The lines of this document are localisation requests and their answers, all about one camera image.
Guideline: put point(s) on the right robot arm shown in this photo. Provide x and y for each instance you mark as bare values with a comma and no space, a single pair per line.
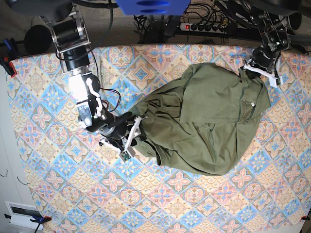
72,48

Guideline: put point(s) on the green t-shirt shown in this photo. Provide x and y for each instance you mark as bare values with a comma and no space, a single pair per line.
204,121

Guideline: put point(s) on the patterned tablecloth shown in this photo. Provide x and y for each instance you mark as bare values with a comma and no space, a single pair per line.
87,188

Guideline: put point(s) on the blue orange clamp top left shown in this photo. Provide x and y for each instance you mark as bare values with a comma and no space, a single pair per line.
11,54

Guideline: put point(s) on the white power strip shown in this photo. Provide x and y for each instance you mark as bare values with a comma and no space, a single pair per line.
192,27

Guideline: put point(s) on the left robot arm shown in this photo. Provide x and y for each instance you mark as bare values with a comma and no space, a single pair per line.
272,17

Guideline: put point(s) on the black round stool base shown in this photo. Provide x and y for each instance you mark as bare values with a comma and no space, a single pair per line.
37,40

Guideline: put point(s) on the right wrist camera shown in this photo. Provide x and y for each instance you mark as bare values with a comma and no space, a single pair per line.
127,154

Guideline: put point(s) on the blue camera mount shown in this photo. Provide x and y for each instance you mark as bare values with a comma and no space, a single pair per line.
153,7

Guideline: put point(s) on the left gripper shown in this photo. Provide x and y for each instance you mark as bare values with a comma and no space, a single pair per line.
262,59

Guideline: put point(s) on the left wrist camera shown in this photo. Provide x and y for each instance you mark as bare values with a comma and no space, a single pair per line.
275,81

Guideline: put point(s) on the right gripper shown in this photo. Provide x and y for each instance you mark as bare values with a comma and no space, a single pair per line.
124,128

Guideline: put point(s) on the blue orange clamp bottom left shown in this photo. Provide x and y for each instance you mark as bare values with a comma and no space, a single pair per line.
40,219

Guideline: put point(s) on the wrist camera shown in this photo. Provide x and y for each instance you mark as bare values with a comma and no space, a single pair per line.
127,154
275,81

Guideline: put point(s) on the blue orange clamp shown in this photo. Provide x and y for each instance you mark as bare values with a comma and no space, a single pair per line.
40,219
11,54

